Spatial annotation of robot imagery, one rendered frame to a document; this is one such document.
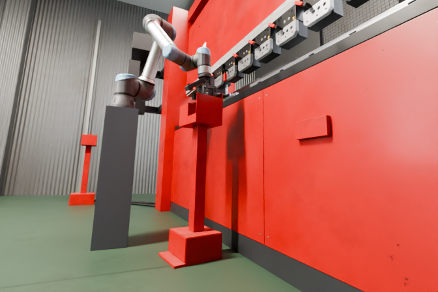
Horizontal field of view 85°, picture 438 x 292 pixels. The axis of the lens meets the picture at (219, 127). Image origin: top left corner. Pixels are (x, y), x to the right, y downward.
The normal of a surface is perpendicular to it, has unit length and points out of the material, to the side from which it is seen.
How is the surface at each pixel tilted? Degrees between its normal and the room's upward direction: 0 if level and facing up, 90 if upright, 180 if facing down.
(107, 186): 90
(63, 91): 90
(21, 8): 90
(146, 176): 90
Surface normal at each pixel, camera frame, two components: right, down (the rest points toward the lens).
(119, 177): 0.39, -0.15
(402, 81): -0.90, -0.10
